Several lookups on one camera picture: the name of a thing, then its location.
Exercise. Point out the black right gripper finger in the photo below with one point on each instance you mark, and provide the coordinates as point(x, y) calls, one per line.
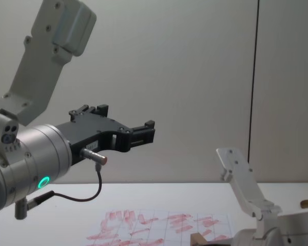
point(218, 239)

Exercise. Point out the left robot arm with camera bracket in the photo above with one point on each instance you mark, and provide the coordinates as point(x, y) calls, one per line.
point(38, 151)

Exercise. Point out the right robot arm with camera bracket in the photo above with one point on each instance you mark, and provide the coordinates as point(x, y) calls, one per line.
point(249, 189)

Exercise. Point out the robot arm with camera bracket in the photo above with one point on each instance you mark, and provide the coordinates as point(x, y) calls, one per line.
point(249, 189)
point(38, 151)

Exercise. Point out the small wooden block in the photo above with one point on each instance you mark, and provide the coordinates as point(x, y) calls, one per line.
point(197, 239)

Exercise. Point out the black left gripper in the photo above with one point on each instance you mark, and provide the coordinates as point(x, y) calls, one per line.
point(92, 133)

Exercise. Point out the white table cloth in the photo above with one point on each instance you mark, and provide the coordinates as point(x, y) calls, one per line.
point(149, 194)

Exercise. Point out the white sheet with red marks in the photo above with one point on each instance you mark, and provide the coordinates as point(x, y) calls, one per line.
point(154, 228)

